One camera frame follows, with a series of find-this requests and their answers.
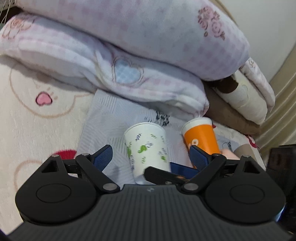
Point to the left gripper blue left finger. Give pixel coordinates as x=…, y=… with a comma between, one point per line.
x=92, y=166

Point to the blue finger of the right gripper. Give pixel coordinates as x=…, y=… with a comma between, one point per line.
x=179, y=175

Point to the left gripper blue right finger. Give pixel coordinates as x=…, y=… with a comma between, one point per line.
x=207, y=165

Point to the white floral paper cup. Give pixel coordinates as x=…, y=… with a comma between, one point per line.
x=146, y=146

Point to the pink tumbler cup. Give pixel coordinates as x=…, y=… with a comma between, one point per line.
x=229, y=155

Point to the orange paper cup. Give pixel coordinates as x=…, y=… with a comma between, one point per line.
x=199, y=132

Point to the taupe tumbler cup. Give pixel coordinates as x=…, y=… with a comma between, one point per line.
x=246, y=150

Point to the light blue patterned cloth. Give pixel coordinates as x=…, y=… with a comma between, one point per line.
x=110, y=116

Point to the bear pattern bedspread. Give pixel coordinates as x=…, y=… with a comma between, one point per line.
x=40, y=116

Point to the cream folded blanket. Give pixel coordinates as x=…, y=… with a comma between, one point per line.
x=242, y=95

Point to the beige curved headboard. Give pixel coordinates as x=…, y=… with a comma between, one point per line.
x=270, y=29

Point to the lower pink checked quilt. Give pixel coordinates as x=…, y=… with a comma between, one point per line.
x=76, y=58

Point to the pink checked quilt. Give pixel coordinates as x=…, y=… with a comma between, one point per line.
x=194, y=35
x=76, y=58

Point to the pink floral pillow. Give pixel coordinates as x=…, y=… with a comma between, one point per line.
x=253, y=73

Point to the upper pink checked quilt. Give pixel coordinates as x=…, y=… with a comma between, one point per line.
x=194, y=35

